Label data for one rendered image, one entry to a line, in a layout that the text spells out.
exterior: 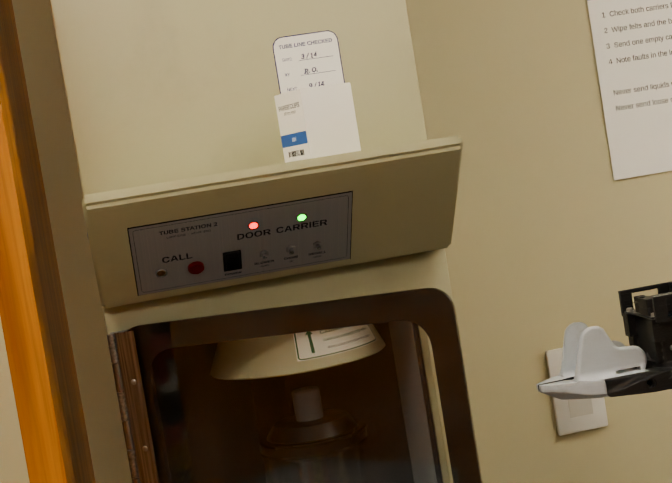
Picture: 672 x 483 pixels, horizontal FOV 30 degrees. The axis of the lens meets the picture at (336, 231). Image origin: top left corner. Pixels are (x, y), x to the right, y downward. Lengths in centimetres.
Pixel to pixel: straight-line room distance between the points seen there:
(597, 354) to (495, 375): 59
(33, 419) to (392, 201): 35
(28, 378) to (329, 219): 28
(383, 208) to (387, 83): 14
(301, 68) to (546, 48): 59
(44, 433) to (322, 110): 35
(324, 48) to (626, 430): 79
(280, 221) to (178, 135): 14
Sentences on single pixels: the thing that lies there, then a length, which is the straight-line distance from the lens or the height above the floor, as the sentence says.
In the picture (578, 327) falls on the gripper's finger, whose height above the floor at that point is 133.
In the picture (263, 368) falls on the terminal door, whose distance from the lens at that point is 108.
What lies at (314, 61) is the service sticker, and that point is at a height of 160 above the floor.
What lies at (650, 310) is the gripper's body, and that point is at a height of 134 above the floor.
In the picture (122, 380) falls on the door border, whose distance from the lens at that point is 114.
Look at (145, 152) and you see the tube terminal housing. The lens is 114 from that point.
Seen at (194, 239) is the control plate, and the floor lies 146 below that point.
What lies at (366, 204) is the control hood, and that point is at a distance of 108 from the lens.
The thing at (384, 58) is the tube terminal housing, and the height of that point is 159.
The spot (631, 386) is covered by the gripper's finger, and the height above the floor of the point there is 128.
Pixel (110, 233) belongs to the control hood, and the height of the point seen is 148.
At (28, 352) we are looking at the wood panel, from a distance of 106.
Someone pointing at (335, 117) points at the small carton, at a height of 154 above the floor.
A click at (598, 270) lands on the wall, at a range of 170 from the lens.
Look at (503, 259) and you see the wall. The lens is 165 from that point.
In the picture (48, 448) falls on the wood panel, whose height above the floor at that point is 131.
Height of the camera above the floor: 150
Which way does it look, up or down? 3 degrees down
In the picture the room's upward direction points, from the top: 9 degrees counter-clockwise
